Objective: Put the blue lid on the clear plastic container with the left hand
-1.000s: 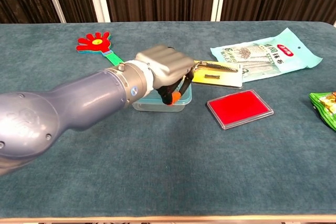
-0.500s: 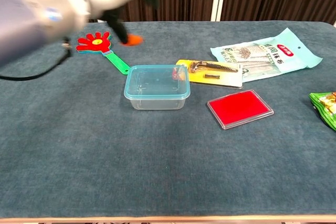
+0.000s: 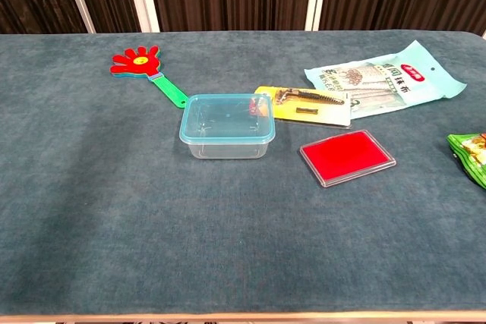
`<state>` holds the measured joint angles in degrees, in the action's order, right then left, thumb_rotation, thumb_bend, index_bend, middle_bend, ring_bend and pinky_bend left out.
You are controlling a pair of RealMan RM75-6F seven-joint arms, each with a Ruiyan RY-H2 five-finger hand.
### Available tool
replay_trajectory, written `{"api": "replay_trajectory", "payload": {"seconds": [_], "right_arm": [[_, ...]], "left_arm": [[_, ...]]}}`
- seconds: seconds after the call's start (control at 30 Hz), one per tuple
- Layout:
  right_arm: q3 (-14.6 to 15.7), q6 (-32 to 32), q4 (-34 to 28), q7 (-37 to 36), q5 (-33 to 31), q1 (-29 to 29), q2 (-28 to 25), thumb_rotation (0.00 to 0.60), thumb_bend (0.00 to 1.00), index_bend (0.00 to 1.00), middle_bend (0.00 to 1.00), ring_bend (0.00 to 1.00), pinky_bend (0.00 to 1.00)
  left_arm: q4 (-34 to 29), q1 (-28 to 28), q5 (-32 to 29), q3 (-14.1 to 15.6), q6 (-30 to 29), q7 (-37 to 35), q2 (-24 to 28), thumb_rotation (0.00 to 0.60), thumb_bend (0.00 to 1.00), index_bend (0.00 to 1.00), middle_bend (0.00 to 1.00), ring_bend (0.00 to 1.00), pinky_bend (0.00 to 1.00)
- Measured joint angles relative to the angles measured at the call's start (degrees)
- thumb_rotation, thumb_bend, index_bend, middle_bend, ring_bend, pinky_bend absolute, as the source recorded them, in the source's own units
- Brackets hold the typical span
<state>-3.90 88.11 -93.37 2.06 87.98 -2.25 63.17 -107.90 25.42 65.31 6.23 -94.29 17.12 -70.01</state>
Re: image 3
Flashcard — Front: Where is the red ink pad case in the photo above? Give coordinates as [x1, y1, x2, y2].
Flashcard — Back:
[298, 129, 398, 188]

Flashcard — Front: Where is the clear plastic tray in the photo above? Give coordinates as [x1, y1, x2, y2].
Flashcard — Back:
[181, 134, 275, 160]

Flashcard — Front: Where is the teal table cloth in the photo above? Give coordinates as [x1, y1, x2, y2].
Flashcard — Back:
[0, 30, 486, 317]

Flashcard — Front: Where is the green snack bag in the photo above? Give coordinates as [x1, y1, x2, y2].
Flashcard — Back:
[447, 133, 486, 190]

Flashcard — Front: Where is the red hand clapper toy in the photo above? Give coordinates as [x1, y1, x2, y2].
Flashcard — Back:
[109, 46, 190, 109]

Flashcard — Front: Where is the blue plastic tray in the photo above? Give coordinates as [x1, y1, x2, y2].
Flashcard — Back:
[178, 93, 276, 146]

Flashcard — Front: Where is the light blue wipes bag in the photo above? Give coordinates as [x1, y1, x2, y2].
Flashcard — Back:
[303, 39, 468, 120]

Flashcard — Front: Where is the razor on yellow card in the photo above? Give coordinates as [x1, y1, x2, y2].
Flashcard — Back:
[253, 86, 353, 130]

